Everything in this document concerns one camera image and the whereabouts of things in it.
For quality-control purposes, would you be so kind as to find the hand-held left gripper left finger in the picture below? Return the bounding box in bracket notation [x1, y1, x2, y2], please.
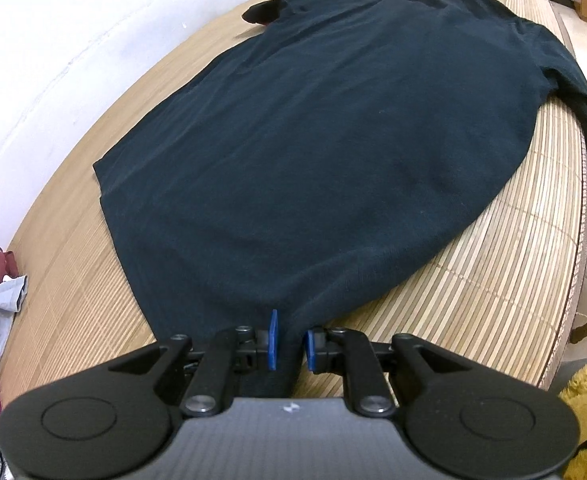
[108, 309, 280, 418]

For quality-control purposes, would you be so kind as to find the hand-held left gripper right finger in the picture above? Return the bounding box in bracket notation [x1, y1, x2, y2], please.
[303, 326, 479, 418]

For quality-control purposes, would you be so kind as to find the black sweater with red trim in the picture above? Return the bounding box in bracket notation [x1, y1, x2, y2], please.
[94, 0, 587, 396]

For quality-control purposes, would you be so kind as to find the light grey garment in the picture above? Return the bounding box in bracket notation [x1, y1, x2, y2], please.
[0, 275, 28, 376]

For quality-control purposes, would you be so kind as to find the wooden table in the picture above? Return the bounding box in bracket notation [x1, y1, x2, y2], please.
[543, 0, 587, 391]

